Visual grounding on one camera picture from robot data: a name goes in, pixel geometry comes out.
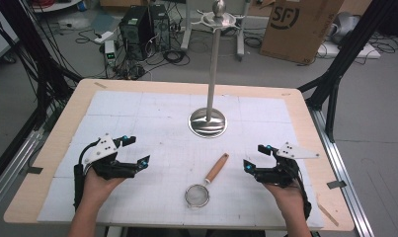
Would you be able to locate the black metal frame strut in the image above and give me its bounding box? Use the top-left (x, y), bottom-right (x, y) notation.
top-left (297, 0), bottom-right (398, 143)

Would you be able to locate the wooden-handled mesh strainer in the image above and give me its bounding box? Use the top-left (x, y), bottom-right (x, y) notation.
top-left (184, 152), bottom-right (230, 209)

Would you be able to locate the tan tape strip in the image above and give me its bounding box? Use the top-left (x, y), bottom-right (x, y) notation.
top-left (316, 200), bottom-right (340, 228)

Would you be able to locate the black frame with cable bundle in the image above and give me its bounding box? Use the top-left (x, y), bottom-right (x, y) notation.
top-left (0, 0), bottom-right (84, 191)

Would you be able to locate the aluminium rail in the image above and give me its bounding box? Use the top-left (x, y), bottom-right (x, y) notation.
top-left (308, 107), bottom-right (375, 237)
top-left (0, 127), bottom-right (46, 215)

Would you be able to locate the person's right hand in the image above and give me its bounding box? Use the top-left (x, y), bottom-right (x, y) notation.
top-left (263, 183), bottom-right (306, 217)

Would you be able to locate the white flat board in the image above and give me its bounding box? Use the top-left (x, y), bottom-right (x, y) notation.
top-left (316, 40), bottom-right (382, 60)

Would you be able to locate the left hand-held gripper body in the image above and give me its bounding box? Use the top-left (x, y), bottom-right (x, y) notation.
top-left (81, 132), bottom-right (143, 181)

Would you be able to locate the silver metal stand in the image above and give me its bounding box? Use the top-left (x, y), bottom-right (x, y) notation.
top-left (188, 0), bottom-right (245, 139)

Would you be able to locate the person's left hand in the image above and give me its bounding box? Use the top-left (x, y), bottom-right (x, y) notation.
top-left (82, 167), bottom-right (127, 207)

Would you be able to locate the white power strip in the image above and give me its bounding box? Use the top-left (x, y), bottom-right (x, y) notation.
top-left (93, 31), bottom-right (115, 45)

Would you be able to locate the coiled black floor cable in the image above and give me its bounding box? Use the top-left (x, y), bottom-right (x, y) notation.
top-left (162, 48), bottom-right (192, 67)

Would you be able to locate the white metal floor stand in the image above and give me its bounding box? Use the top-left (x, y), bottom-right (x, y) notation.
top-left (180, 0), bottom-right (252, 62)

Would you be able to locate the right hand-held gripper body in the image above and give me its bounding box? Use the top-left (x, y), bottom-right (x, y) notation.
top-left (254, 141), bottom-right (320, 189)

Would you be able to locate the small device with green display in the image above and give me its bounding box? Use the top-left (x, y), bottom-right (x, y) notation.
top-left (104, 39), bottom-right (118, 67)

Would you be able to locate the slim black computer tower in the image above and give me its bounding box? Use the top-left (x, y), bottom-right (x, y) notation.
top-left (149, 3), bottom-right (172, 52)

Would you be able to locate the brown cardboard box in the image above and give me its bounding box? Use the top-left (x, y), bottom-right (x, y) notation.
top-left (259, 0), bottom-right (346, 65)

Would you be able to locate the large black computer tower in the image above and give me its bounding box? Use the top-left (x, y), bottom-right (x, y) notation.
top-left (119, 5), bottom-right (154, 62)

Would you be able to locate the white grid mat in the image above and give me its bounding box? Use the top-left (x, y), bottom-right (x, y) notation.
top-left (37, 90), bottom-right (324, 230)

